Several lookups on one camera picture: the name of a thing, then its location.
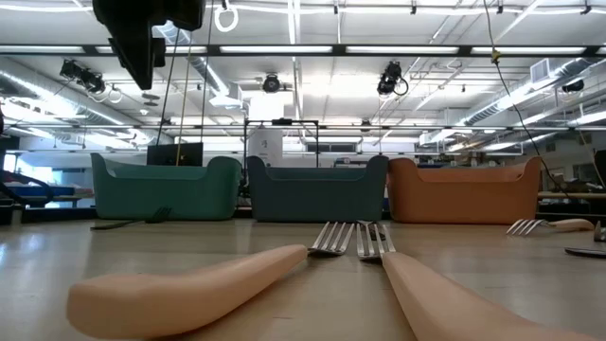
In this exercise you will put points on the black ceiling spotlight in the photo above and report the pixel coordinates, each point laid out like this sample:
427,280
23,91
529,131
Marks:
271,84
83,76
573,86
389,78

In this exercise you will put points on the blue plastic bin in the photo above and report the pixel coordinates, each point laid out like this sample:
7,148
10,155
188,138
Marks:
317,199

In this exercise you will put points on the orange plastic bin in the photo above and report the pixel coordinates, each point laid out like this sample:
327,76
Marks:
464,201

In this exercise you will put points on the white cabinet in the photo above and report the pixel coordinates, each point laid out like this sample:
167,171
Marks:
265,142

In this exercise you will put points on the black monitor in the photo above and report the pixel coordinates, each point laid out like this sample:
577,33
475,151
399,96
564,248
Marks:
165,154

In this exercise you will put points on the black tube stand frame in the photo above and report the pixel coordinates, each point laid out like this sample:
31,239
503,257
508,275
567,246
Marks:
281,121

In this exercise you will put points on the silver air duct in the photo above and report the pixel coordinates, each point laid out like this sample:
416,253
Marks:
521,90
47,99

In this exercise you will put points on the black overhead frame bar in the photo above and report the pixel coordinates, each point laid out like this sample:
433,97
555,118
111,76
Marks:
213,49

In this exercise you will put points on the black fork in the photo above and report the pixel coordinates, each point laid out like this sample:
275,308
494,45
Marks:
158,215
587,253

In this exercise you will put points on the green plastic bin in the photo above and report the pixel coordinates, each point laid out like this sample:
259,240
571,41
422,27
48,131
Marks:
165,194

